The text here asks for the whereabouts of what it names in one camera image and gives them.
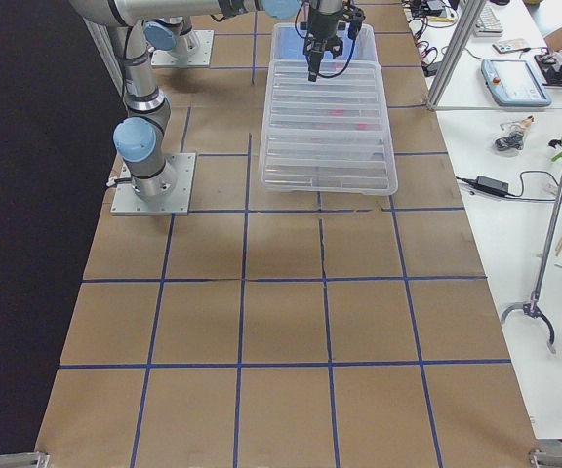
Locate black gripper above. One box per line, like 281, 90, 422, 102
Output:
303, 0, 343, 82

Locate clear plastic box lid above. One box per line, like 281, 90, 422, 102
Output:
259, 58, 398, 196

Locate clear plastic storage box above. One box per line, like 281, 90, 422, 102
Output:
270, 21, 381, 67

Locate teach pendant tablet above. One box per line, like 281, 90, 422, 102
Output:
480, 59, 552, 107

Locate black power adapter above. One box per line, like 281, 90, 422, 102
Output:
476, 175, 509, 197

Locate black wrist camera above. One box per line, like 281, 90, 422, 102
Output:
341, 1, 365, 41

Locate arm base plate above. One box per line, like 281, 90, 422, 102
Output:
151, 30, 215, 68
110, 153, 196, 215

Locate aluminium frame post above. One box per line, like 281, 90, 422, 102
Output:
426, 0, 486, 111

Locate green handled reacher grabber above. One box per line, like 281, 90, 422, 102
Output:
500, 137, 562, 354

